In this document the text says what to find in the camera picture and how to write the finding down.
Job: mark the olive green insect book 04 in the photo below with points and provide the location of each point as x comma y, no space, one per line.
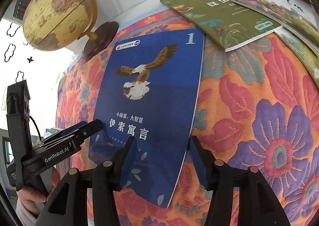
228,24

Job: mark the large blue book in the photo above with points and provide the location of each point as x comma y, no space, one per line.
149,92

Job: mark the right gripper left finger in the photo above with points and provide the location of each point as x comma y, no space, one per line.
68,202

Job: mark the pink left sleeve forearm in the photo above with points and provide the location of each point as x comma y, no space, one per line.
26,218

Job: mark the floral orange table mat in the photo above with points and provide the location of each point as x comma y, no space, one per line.
256,107

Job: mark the antique yellow globe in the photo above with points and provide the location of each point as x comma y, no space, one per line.
49,25

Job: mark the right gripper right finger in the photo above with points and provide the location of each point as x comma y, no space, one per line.
258,204

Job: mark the left hand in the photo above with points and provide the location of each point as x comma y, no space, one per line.
28,195

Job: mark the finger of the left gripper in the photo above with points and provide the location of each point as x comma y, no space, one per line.
85,131
65,131

